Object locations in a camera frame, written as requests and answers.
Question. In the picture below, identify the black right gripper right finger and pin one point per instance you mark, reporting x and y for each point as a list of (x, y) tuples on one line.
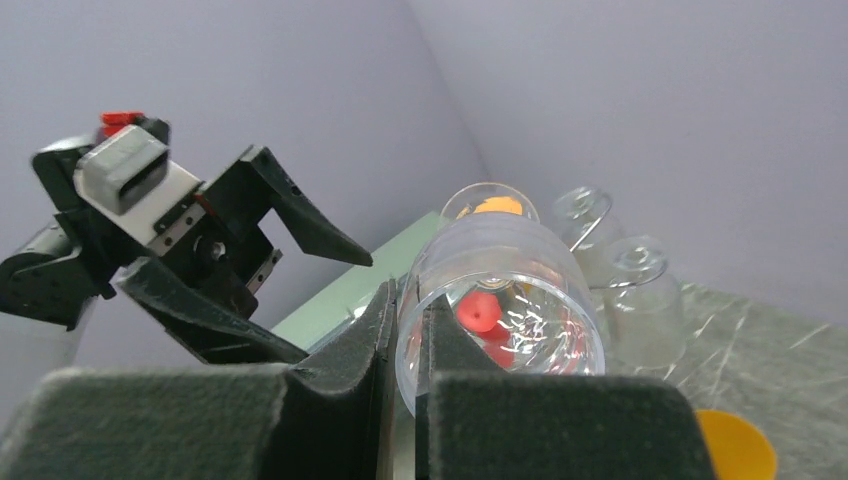
[(477, 421)]

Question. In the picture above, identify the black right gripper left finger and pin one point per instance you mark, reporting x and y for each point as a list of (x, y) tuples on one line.
[(327, 417)]

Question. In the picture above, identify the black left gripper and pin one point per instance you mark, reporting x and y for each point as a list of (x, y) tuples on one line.
[(203, 290)]

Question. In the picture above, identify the red plastic goblet back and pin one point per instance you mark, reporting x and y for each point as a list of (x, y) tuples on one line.
[(480, 313)]

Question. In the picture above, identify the clear ribbed wine glass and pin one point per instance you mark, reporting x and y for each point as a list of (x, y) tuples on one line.
[(643, 308), (584, 222)]

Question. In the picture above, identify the orange plastic goblet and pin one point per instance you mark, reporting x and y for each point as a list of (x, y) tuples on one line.
[(738, 449), (497, 204)]

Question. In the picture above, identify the chrome wine glass rack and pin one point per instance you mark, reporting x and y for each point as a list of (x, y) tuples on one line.
[(636, 261)]

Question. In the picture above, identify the green plastic storage box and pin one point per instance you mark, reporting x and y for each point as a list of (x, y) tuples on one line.
[(345, 299)]

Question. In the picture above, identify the orange plastic goblet back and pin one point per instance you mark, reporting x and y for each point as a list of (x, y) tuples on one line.
[(738, 449)]

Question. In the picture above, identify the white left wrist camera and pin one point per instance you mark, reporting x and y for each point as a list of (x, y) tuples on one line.
[(129, 178)]

